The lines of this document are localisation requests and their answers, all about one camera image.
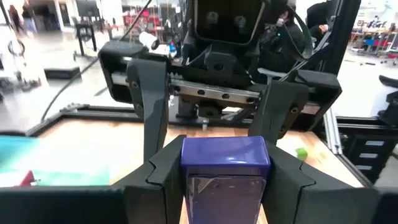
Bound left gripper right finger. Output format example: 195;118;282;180
260;139;398;224

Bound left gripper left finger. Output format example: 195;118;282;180
0;134;187;224

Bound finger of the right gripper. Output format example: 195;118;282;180
248;79;311;146
126;58;171;163

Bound glossy purple box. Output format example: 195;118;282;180
180;135;272;224

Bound red box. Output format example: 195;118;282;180
19;169;41;187

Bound black office chair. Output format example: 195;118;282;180
377;74;398;127

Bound green and white charger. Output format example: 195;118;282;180
295;147;308;161

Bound white cylindrical object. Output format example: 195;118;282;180
139;30;160;51

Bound black cabinet with labels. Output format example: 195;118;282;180
337;116;398;184

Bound black stool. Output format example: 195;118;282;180
74;23;98;57

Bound translucent green plastic bin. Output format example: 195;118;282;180
0;135;111;187

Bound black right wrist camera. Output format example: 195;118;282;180
190;0;269;47

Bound silver aluminium extrusion post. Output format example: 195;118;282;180
323;108;343;156

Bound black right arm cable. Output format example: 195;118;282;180
40;0;153;123

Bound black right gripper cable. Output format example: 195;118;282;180
278;7;314;82

